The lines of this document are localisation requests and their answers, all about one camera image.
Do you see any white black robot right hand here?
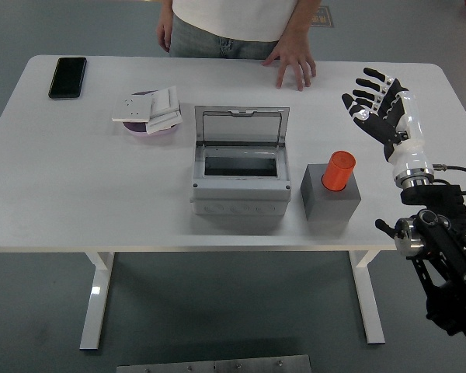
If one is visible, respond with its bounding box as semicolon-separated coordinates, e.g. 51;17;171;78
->
341;67;434;176

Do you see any person's left hand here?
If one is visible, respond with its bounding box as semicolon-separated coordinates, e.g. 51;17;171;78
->
261;33;318;92

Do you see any person's right hand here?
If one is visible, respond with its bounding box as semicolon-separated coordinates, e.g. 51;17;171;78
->
155;17;172;54

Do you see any orange cylindrical battery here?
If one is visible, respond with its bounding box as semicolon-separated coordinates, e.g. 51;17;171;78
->
321;150;357;192

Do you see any transparent hinged box lid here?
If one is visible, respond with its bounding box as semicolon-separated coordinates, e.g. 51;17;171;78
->
194;105;290;145

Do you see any grey box cover frame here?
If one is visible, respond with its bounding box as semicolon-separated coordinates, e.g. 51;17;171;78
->
190;140;292;201

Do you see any grey plastic junction box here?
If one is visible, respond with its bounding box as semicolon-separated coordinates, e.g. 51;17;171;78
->
190;139;292;217

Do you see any brown floor sign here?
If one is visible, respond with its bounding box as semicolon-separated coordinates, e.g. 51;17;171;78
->
310;4;335;28

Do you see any person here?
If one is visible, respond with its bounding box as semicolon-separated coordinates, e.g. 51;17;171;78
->
155;0;323;92

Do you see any grey block with round hole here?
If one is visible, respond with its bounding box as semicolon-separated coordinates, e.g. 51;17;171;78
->
300;163;362;222

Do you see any purple shallow bowl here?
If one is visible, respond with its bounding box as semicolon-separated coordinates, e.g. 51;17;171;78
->
122;89;183;137

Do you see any black smartphone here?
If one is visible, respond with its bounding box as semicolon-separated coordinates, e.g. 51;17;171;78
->
47;57;88;100

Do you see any white table leg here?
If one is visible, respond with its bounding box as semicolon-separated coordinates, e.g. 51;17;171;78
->
349;250;386;345
79;251;116;350

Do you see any grey metal plate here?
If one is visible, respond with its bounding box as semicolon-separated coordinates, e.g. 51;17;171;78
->
116;354;311;373

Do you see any white wall switch panel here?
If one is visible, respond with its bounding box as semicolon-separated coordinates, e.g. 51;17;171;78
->
145;108;184;135
151;85;181;117

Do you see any white wall socket panel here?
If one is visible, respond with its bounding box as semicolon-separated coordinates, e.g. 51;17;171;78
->
112;96;156;124

